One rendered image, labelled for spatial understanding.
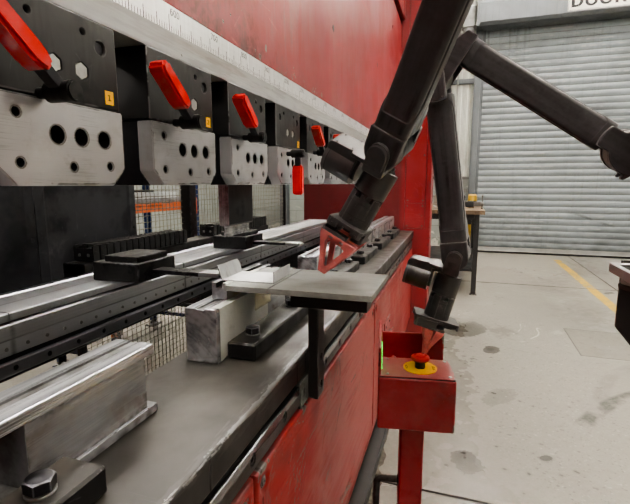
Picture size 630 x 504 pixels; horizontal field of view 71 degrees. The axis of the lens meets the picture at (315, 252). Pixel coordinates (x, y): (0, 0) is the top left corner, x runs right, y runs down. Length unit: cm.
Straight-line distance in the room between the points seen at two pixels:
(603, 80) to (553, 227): 233
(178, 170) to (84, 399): 30
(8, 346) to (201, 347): 28
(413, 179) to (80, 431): 259
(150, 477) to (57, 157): 33
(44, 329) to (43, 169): 43
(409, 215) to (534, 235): 545
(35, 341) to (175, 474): 40
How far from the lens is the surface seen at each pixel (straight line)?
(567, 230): 832
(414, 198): 293
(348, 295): 72
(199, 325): 78
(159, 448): 59
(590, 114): 99
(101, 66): 55
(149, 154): 59
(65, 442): 56
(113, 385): 59
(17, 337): 83
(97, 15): 56
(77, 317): 90
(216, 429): 61
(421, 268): 105
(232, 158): 76
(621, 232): 851
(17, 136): 46
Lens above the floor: 118
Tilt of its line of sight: 9 degrees down
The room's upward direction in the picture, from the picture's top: straight up
